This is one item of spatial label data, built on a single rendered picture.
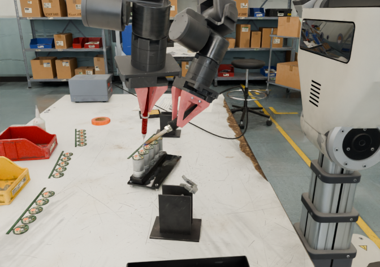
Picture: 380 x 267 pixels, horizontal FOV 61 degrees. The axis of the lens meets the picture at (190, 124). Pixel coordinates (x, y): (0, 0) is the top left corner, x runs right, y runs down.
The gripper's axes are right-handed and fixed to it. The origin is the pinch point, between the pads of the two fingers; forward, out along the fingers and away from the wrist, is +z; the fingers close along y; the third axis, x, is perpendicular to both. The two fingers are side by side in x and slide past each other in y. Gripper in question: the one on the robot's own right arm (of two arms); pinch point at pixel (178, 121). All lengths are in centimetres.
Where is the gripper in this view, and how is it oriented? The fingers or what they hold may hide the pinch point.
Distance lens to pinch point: 69.4
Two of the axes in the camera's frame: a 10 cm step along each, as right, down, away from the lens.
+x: 7.6, 3.2, 5.6
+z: -4.3, 9.0, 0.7
